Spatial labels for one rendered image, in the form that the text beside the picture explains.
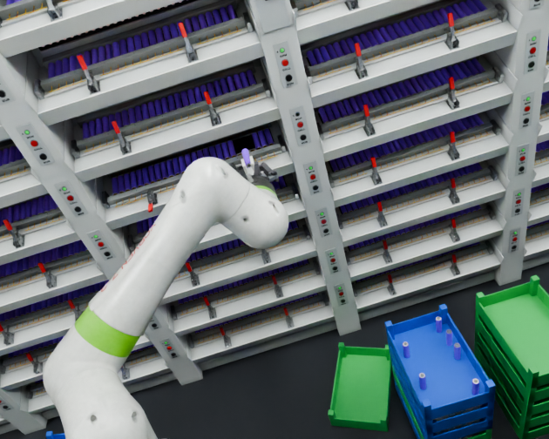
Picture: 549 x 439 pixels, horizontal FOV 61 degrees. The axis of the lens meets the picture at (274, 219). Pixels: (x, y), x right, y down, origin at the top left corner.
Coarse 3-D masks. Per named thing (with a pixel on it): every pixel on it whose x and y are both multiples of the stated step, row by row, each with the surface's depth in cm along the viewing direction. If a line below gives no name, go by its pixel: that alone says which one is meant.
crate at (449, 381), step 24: (408, 336) 152; (432, 336) 150; (456, 336) 147; (408, 360) 146; (432, 360) 144; (456, 360) 142; (432, 384) 138; (456, 384) 137; (480, 384) 135; (432, 408) 133; (456, 408) 130
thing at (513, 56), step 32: (512, 0) 129; (544, 0) 127; (544, 32) 133; (512, 64) 139; (544, 64) 139; (512, 96) 144; (512, 128) 150; (512, 160) 158; (512, 192) 167; (512, 224) 176; (512, 256) 187
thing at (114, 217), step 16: (272, 128) 152; (272, 160) 145; (288, 160) 144; (96, 192) 144; (112, 208) 146; (128, 208) 145; (144, 208) 144; (160, 208) 145; (112, 224) 146; (128, 224) 148
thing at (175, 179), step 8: (256, 152) 145; (264, 152) 145; (272, 152) 146; (224, 160) 146; (232, 160) 145; (240, 160) 145; (176, 176) 146; (152, 184) 146; (160, 184) 145; (168, 184) 146; (128, 192) 146; (136, 192) 145; (144, 192) 146; (160, 192) 145; (112, 200) 145; (120, 200) 146; (136, 200) 145
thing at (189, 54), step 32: (192, 0) 127; (224, 0) 128; (96, 32) 128; (128, 32) 128; (160, 32) 127; (192, 32) 123; (224, 32) 124; (256, 32) 121; (32, 64) 127; (64, 64) 127; (96, 64) 124; (128, 64) 125; (160, 64) 123; (192, 64) 121; (224, 64) 123; (32, 96) 121; (64, 96) 123; (96, 96) 121; (128, 96) 124
